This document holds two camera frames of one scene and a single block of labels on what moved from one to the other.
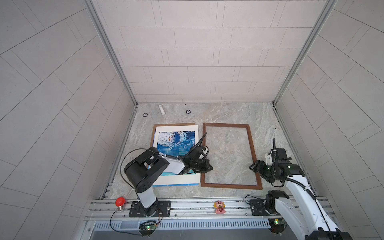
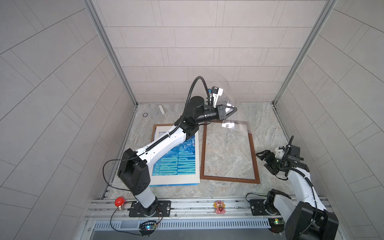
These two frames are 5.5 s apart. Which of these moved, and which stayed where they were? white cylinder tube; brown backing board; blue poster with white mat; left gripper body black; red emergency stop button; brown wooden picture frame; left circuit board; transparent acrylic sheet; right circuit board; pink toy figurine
Moved: left gripper body black; transparent acrylic sheet; brown wooden picture frame
Stayed: red emergency stop button; left circuit board; right circuit board; pink toy figurine; white cylinder tube; blue poster with white mat; brown backing board
